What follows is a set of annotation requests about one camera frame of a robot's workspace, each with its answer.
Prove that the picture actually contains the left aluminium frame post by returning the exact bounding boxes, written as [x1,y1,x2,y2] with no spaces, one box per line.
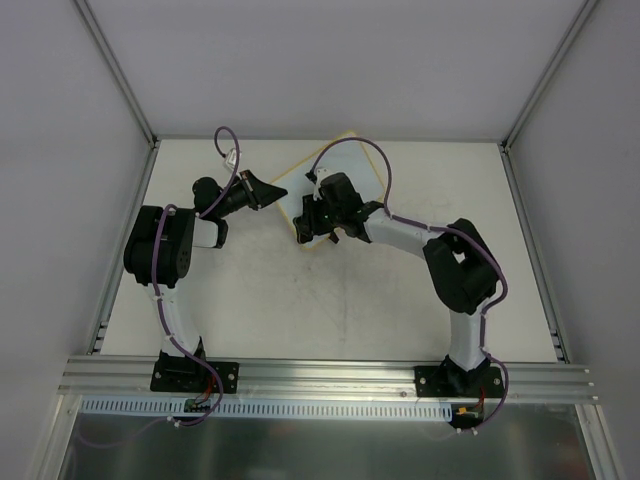
[71,0,157,148]

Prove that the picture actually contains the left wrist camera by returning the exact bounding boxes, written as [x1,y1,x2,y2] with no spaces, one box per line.
[223,148,239,171]

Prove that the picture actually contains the right aluminium frame post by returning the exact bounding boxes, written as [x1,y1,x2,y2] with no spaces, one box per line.
[500,0,600,152]

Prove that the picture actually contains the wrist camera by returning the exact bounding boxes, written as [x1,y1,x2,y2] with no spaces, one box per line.
[223,148,239,171]
[305,167,333,201]

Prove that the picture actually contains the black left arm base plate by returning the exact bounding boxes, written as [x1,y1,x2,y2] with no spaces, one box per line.
[150,353,240,394]

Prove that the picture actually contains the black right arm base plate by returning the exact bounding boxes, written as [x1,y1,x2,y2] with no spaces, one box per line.
[414,365,504,399]

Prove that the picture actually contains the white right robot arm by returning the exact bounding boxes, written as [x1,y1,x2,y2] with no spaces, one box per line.
[292,169,500,396]

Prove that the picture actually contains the yellow framed whiteboard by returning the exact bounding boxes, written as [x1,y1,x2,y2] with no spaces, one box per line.
[273,132,385,250]

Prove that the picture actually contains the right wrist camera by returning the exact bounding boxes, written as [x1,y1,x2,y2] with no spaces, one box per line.
[305,167,333,201]

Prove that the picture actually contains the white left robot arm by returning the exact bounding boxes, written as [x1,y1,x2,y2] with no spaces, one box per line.
[123,170,287,390]

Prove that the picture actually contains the white slotted cable duct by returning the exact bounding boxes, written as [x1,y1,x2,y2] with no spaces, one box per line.
[79,395,453,423]

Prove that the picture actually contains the aluminium frame post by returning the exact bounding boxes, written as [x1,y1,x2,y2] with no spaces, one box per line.
[71,0,157,148]
[500,0,600,152]

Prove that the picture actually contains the aluminium mounting rail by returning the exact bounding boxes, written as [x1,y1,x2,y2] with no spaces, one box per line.
[57,355,600,404]

